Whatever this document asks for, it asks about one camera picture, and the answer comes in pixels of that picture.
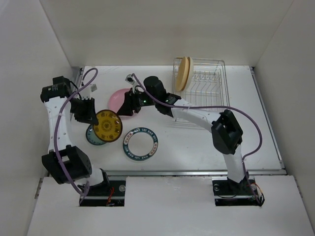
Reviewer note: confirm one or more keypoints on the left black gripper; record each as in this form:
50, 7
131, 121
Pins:
89, 116

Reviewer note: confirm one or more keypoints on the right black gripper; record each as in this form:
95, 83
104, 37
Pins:
130, 103

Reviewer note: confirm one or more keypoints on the pink plastic plate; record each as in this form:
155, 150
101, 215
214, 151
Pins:
116, 100

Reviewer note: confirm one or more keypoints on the dark green plate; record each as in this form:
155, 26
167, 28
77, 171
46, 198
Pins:
92, 138

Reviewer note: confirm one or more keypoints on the brown gold plate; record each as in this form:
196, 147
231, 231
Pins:
109, 127

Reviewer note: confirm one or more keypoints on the blue rimmed grey plate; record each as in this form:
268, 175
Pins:
133, 132

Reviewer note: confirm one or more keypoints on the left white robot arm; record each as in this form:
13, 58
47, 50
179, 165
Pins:
65, 162

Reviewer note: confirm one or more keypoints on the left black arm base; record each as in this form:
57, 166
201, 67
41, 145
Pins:
106, 196

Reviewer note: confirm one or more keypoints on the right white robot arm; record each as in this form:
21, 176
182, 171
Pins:
224, 127

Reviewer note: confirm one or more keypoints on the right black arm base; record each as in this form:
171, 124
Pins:
228, 193

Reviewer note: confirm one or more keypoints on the tan yellow plate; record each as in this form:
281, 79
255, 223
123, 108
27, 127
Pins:
182, 74

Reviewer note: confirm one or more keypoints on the white plate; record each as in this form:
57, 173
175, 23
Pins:
190, 74

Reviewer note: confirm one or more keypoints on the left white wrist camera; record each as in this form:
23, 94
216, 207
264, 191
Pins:
86, 93

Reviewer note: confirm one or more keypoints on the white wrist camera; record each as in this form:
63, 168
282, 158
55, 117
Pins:
129, 78
86, 93

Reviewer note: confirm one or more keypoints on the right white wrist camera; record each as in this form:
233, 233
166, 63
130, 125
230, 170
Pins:
129, 78

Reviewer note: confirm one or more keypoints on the metal wire dish rack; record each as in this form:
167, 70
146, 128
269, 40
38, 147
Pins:
208, 85

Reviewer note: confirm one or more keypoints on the front aluminium rail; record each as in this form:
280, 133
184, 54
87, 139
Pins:
280, 172

